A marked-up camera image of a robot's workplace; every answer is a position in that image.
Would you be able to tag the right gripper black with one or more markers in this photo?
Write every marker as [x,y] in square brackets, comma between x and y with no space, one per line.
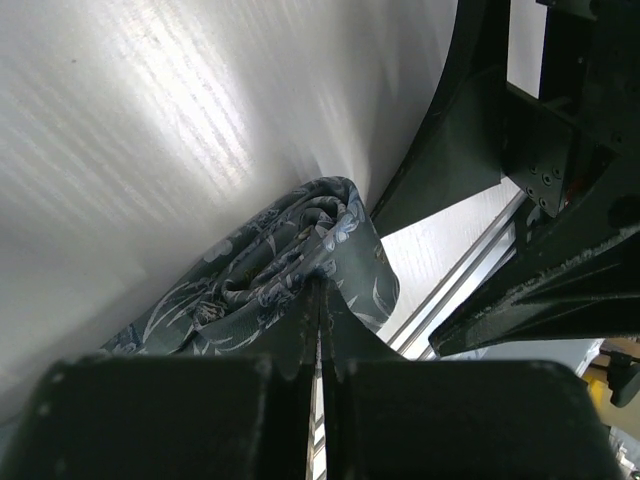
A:
[574,149]

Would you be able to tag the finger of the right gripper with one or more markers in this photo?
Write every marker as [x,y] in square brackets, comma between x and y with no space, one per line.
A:
[593,295]

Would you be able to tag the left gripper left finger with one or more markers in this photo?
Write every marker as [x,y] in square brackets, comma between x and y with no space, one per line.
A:
[241,416]

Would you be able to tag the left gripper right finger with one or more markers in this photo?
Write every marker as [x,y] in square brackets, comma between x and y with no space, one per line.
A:
[391,418]

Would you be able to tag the blue-grey floral tie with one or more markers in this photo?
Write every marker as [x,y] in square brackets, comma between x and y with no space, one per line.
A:
[246,282]

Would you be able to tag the aluminium mounting rail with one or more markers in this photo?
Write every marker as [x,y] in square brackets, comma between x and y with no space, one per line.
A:
[441,260]

